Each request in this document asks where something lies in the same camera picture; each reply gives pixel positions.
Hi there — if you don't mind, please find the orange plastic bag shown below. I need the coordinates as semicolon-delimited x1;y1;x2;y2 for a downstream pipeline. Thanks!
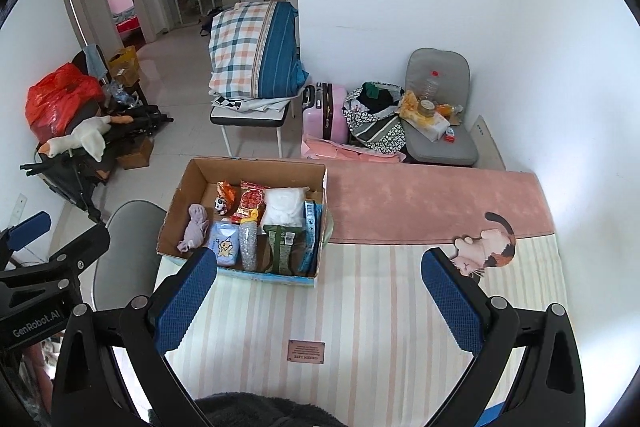
25;63;106;142

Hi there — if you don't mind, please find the blue cartoon tissue pack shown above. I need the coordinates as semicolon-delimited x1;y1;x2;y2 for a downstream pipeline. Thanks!
206;219;241;267

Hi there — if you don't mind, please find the black folded stroller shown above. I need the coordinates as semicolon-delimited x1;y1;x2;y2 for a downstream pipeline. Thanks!
20;104;175;223

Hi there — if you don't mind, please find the white plastic bag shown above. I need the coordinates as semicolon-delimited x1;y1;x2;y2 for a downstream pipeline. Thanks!
260;187;307;228

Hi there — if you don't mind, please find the white goose plush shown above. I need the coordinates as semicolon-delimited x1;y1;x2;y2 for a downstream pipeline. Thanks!
39;114;135;162

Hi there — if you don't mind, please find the blue and white packet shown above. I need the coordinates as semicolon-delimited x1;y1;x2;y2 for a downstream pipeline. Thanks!
298;200;323;278

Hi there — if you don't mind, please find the orange panda snack packet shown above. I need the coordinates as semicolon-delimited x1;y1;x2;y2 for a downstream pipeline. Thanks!
212;180;238;214

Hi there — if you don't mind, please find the red snack packet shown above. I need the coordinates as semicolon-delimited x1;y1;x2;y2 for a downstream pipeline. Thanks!
231;179;266;224

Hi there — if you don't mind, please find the clear bubble bag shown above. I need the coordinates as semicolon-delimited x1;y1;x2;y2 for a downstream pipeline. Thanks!
238;209;261;272

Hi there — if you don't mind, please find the pink cloth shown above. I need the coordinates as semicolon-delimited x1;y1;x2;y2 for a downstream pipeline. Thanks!
301;134;406;165

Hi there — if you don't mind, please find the black floor bag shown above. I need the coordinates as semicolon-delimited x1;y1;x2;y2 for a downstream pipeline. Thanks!
200;7;223;36

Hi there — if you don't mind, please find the white tissue pack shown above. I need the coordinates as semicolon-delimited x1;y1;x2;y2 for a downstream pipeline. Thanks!
415;113;451;142

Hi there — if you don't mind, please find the plaid bedding bundle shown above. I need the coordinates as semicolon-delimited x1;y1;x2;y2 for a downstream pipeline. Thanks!
208;2;309;100

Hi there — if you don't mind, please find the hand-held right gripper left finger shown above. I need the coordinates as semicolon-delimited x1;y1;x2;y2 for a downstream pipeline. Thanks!
51;247;219;427

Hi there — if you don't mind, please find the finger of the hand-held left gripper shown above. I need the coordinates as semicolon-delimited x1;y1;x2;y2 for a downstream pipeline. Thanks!
0;223;111;282
0;211;52;253

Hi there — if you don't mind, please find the grey cushioned chair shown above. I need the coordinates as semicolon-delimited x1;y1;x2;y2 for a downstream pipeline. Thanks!
402;48;480;168

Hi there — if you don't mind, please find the light blue cloth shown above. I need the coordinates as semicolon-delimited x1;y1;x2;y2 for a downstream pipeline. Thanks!
82;44;108;80

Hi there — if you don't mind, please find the person's left forearm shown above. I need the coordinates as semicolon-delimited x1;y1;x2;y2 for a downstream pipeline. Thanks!
20;342;56;427

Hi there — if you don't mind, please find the white leaning board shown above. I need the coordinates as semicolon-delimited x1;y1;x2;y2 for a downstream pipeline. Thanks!
472;115;506;170

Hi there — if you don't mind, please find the folded white patterned cloth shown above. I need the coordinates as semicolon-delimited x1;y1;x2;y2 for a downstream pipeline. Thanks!
210;92;291;112

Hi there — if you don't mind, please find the pink suitcase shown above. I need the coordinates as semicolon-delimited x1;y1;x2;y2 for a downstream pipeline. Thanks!
301;82;349;145

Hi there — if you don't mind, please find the grey round-back chair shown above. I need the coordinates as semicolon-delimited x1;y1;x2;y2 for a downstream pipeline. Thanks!
92;200;168;312

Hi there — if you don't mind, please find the yellow plastic bag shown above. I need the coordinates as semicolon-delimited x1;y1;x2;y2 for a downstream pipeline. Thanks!
397;90;423;122

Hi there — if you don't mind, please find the clear plastic bottle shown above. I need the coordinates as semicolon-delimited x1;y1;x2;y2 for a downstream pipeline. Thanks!
422;69;443;102

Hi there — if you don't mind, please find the small brown cardboard box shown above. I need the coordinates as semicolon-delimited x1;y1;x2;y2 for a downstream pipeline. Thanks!
117;137;155;170

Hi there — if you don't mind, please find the green packet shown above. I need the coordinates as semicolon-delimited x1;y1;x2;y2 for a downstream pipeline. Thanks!
262;224;307;275

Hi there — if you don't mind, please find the purple plush sock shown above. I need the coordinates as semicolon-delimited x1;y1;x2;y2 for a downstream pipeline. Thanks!
176;204;211;253

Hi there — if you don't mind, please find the dark fleece clothing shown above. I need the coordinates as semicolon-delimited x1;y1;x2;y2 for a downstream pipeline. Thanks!
192;392;346;427

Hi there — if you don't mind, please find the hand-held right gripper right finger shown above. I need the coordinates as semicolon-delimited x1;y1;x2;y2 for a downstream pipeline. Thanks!
421;248;586;427

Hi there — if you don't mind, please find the patterned tote bag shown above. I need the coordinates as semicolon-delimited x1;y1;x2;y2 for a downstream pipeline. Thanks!
342;82;407;155

